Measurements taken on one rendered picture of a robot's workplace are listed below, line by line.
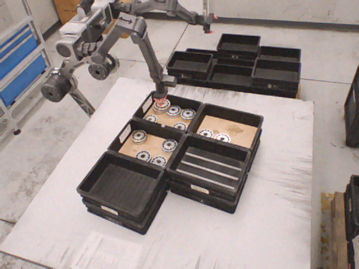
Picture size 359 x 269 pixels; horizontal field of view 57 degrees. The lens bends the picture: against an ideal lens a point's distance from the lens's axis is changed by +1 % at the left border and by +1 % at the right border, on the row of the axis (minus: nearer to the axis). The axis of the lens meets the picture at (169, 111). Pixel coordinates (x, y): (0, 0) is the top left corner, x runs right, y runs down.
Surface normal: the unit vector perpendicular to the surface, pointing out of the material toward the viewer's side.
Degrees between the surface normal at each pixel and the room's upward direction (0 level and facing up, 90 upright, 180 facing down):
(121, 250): 0
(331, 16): 90
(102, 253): 0
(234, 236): 0
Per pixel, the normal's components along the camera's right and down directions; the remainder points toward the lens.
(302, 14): -0.31, 0.67
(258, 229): -0.10, -0.73
